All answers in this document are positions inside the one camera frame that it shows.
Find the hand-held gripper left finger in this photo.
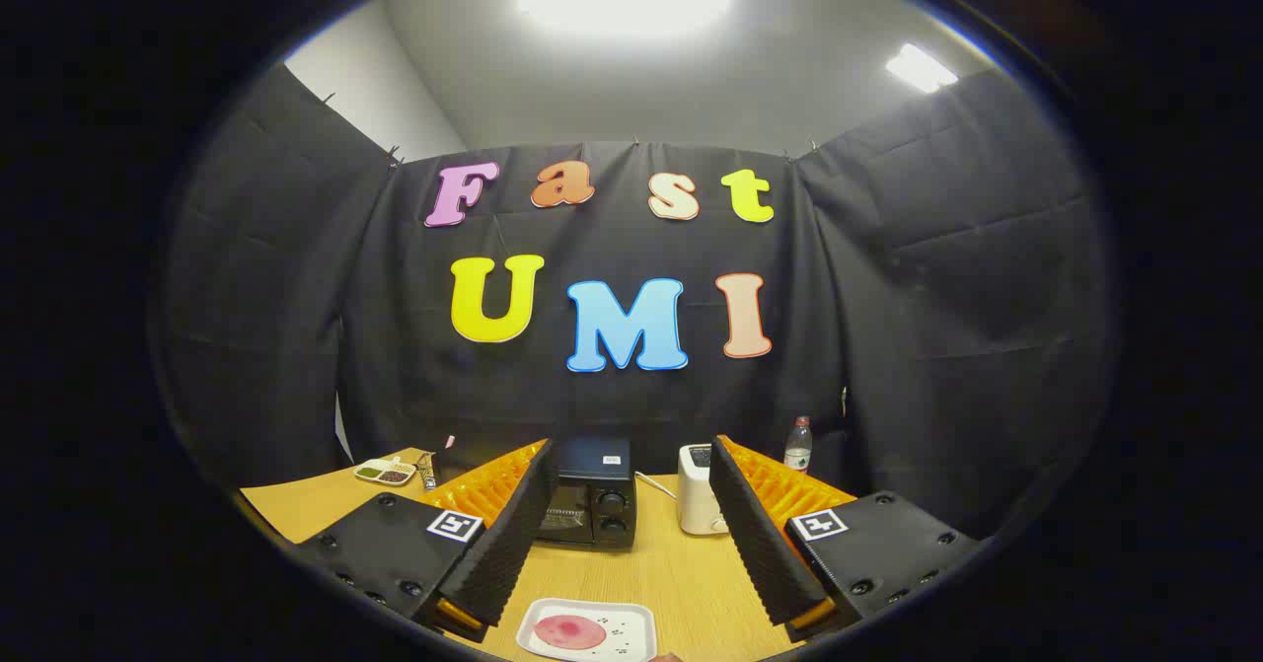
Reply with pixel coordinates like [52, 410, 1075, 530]
[296, 437, 560, 643]

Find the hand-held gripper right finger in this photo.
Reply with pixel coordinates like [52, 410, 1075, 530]
[708, 434, 988, 643]

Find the pink ham slice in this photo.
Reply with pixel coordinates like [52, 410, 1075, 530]
[534, 615, 608, 651]

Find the black toaster oven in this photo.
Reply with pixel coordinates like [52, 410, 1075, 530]
[538, 437, 638, 550]

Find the white rectangular plate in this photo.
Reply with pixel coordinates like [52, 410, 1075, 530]
[516, 598, 659, 662]

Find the white toaster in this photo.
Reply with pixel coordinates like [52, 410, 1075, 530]
[677, 443, 729, 536]

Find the clear water bottle red label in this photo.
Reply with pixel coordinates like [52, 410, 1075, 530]
[783, 416, 813, 476]

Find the white divided condiment dish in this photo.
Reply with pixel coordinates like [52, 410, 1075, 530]
[354, 456, 417, 486]

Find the black backdrop cloth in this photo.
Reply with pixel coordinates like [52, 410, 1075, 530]
[158, 60, 1116, 540]

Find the small ceiling light panel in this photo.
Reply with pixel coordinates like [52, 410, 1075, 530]
[885, 43, 960, 94]

